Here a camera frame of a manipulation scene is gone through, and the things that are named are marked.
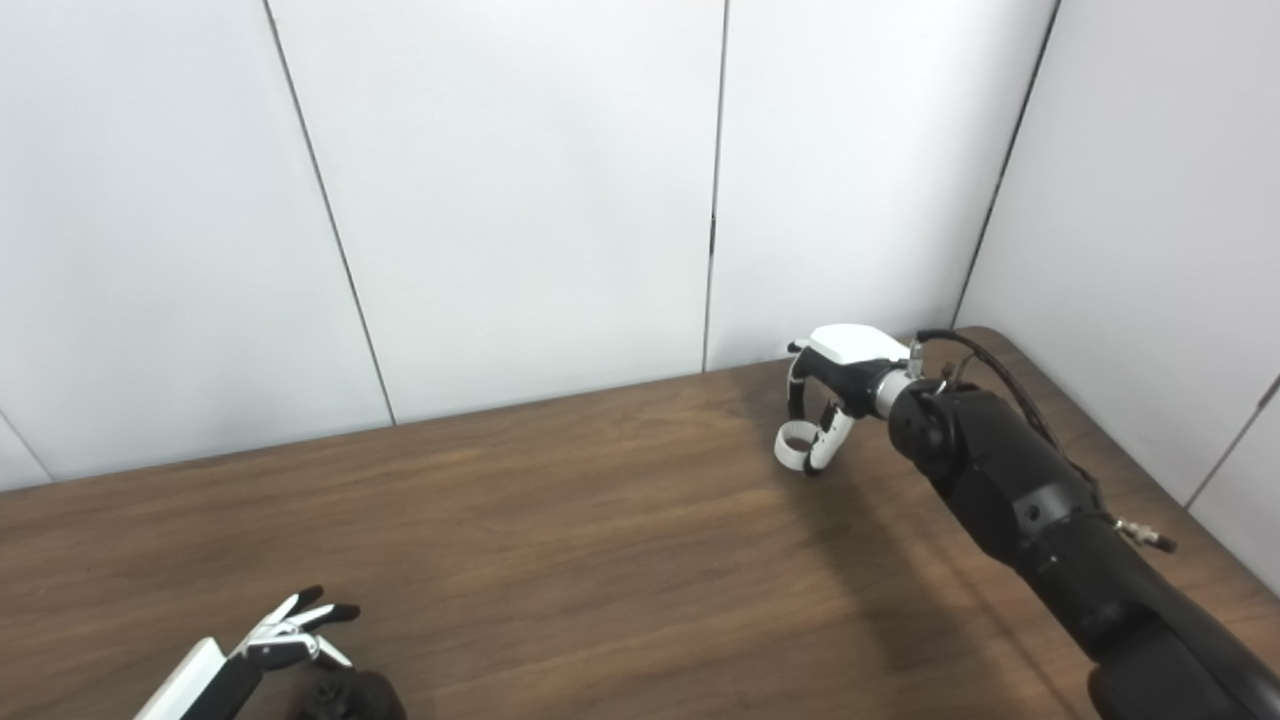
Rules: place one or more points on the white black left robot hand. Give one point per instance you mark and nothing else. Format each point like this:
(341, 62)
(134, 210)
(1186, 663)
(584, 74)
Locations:
(275, 645)

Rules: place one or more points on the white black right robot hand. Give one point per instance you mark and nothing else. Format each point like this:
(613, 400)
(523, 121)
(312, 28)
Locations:
(850, 350)

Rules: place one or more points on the round black plastic part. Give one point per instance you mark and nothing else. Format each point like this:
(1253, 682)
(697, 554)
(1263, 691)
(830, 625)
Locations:
(365, 698)

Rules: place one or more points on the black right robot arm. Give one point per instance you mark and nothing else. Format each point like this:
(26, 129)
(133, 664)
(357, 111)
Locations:
(1040, 510)

